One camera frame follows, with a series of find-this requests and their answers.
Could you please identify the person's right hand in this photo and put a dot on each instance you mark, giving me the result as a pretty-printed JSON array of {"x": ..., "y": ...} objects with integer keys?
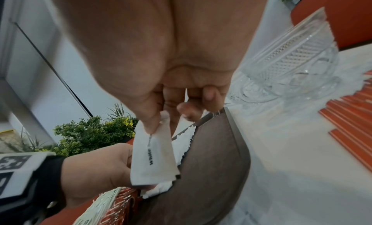
[{"x": 151, "y": 47}]

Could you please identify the person's left hand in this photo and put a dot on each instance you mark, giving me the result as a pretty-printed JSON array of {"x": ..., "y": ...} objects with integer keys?
[{"x": 98, "y": 173}]

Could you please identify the white paper sugar packet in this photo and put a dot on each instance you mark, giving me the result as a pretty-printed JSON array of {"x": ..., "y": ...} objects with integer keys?
[{"x": 154, "y": 159}]

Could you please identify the row of white packets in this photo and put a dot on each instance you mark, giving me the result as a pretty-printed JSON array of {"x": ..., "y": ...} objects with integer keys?
[{"x": 97, "y": 210}]

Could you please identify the green bush with yellow flowers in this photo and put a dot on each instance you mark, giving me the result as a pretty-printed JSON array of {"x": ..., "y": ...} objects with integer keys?
[{"x": 90, "y": 134}]

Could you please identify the red patterned box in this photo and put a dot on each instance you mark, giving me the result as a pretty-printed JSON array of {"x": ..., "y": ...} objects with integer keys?
[{"x": 125, "y": 208}]

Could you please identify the crumpled white packet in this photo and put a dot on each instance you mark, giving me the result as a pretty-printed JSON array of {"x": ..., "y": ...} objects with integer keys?
[{"x": 155, "y": 190}]

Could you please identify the white wrist marker box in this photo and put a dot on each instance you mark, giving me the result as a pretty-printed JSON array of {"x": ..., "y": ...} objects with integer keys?
[{"x": 20, "y": 171}]

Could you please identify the thin grassy plant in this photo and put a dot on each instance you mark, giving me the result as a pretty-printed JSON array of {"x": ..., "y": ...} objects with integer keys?
[{"x": 26, "y": 143}]

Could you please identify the white serrated-edge packet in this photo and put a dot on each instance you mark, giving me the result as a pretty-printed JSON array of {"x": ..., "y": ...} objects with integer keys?
[{"x": 186, "y": 139}]

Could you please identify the brown leather tray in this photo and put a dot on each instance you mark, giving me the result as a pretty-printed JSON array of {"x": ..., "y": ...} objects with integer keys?
[{"x": 200, "y": 173}]

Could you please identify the clear cut glass cup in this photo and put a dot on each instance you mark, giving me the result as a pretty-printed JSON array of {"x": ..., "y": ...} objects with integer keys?
[{"x": 296, "y": 63}]

